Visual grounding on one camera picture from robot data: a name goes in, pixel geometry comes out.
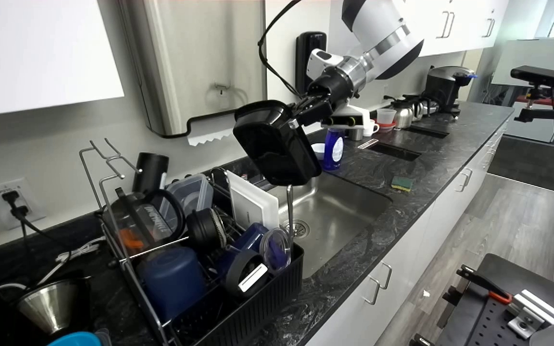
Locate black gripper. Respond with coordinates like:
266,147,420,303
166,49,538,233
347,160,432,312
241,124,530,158
299,68,357,120

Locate black plastic food box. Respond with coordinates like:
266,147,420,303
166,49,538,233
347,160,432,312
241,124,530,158
234,101,322,187

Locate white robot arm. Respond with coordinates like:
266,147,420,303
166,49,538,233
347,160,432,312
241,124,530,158
295,0,424,126

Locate blue dish soap bottle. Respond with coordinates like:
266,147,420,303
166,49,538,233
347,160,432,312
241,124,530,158
324,131,345,172

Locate stainless steel sink basin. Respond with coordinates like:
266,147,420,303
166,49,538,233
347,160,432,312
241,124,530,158
264,174,391,279

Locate black dish rack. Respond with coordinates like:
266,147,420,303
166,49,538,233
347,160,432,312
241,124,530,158
80,145,305,346

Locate black coffee machine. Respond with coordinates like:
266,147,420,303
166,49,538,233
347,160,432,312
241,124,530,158
426,66,476,118

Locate green yellow sponge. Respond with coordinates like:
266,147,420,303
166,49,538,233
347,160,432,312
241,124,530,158
391,178,414,193

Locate steel paper towel dispenser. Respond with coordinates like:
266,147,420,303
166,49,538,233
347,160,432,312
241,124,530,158
122,0,266,137

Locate white square plate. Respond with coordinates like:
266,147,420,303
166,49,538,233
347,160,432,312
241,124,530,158
226,172,280,229

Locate clear plastic container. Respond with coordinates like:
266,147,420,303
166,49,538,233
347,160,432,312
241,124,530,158
168,176,214,216

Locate white base cabinets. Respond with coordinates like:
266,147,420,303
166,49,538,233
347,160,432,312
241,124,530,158
305,126,505,346

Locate dark blue plastic cup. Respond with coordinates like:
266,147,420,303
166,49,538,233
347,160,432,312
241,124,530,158
139,247,209,322

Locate black equipment cart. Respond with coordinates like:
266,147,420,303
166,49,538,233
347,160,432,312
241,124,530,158
409,254,554,346

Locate white upper cabinet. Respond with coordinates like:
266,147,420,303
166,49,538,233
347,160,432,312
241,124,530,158
0,0,124,114

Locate steel funnel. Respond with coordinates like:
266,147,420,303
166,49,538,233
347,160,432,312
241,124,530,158
18,279,91,337

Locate black wall soap dispenser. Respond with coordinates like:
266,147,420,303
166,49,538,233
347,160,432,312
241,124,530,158
295,31,328,93

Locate black camera on stand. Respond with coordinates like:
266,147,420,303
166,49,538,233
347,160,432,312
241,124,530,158
509,64,554,126

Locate black power cable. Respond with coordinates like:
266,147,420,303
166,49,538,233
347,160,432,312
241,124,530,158
0,189,55,241

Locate white wall outlet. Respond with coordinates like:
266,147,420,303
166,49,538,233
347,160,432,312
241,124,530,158
0,180,45,229

